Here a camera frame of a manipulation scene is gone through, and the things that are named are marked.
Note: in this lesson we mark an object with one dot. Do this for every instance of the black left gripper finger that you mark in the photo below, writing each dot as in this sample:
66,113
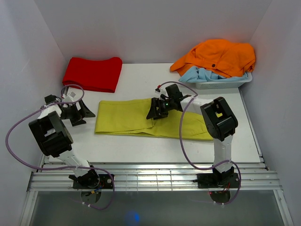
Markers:
78,122
84,111

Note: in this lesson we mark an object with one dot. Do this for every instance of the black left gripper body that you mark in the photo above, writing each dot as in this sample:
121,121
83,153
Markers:
71,111

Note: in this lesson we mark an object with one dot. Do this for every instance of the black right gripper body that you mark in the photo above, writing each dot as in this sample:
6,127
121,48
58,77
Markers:
166,106

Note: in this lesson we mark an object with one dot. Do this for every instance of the yellow-green trousers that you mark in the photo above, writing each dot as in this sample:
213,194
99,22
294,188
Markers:
129,118

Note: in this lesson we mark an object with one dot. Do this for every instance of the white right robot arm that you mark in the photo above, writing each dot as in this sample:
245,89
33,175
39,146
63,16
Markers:
220,123

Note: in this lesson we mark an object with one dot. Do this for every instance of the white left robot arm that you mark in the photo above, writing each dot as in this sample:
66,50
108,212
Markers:
54,139

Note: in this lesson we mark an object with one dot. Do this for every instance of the folded red trousers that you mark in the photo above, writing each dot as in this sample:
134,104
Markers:
94,75

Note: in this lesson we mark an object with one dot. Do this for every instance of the light blue garment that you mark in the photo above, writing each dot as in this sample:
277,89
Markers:
197,75

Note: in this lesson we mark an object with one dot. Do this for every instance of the white plastic basket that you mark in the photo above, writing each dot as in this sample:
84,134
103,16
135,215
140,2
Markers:
224,84

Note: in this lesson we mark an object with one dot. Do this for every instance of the orange garment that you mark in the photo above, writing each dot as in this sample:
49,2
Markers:
223,57

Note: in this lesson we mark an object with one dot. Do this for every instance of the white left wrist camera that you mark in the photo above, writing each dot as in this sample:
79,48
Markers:
68,98

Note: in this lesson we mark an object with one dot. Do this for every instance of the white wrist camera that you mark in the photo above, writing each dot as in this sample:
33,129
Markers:
160,92
68,98

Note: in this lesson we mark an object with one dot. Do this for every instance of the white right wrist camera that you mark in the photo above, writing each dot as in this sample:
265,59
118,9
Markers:
160,92

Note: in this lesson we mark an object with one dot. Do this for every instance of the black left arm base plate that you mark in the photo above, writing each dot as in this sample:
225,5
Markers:
105,183

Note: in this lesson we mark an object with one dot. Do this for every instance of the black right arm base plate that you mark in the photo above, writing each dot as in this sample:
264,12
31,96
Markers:
210,181

